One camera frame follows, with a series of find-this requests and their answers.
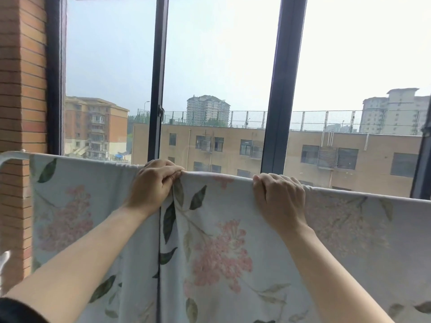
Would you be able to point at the person's left hand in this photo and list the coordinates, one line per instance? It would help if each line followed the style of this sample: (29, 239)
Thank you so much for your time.
(150, 188)

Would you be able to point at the orange apartment building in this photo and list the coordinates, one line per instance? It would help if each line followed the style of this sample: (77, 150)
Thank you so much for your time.
(101, 127)

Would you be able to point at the person's left forearm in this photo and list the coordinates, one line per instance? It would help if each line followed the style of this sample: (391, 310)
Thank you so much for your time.
(84, 259)

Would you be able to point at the black sleeve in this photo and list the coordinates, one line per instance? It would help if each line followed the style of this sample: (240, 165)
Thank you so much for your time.
(18, 312)

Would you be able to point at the grey high-rise building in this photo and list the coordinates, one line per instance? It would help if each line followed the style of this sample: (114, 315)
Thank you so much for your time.
(397, 110)

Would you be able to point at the beige low building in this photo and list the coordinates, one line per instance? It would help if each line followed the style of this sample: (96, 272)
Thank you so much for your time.
(232, 154)

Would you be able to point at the dark window latch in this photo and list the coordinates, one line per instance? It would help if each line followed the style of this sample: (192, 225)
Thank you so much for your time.
(161, 109)

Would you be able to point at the person's right thumb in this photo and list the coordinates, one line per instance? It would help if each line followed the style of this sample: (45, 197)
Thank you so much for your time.
(259, 190)

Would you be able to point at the white high-rise building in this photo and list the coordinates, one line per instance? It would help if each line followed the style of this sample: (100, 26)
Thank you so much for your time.
(207, 109)

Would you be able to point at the person's right forearm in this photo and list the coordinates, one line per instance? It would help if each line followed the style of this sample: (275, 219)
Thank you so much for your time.
(326, 275)

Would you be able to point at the green trees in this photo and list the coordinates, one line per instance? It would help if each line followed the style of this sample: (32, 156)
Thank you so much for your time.
(138, 118)

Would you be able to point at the floral bed sheet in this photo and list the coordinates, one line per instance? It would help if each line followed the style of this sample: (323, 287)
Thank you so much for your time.
(219, 252)

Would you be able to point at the person's left fingers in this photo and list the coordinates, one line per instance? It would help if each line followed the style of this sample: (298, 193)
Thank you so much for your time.
(168, 171)

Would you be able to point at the person's right hand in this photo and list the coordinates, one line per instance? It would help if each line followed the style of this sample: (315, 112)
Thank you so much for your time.
(284, 205)

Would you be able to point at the dark window frame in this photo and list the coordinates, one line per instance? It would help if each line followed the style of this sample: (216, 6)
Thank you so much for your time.
(281, 97)

